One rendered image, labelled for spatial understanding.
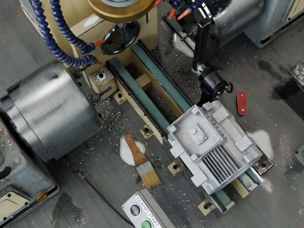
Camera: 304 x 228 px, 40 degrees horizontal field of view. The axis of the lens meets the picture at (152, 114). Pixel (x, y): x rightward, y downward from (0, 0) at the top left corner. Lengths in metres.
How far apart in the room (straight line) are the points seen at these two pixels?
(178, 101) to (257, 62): 0.37
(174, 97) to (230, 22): 0.30
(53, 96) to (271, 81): 0.80
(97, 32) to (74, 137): 0.32
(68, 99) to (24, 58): 0.54
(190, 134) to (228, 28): 0.36
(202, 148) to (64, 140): 0.38
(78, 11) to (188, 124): 0.51
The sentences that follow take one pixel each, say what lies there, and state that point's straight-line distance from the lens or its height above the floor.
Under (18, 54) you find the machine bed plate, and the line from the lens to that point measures 1.67.
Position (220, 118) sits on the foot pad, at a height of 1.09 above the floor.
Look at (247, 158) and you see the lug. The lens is 1.14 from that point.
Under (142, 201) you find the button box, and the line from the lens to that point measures 1.11.
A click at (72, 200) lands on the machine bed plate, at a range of 1.43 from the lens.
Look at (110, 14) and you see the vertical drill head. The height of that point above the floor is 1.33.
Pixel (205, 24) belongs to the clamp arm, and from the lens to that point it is 1.11.
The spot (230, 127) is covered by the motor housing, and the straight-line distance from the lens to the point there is 1.17.
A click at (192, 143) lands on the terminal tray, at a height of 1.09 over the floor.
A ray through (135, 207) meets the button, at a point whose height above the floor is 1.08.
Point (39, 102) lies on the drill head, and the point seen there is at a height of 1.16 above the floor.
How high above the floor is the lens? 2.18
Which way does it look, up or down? 69 degrees down
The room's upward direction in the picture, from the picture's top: 5 degrees counter-clockwise
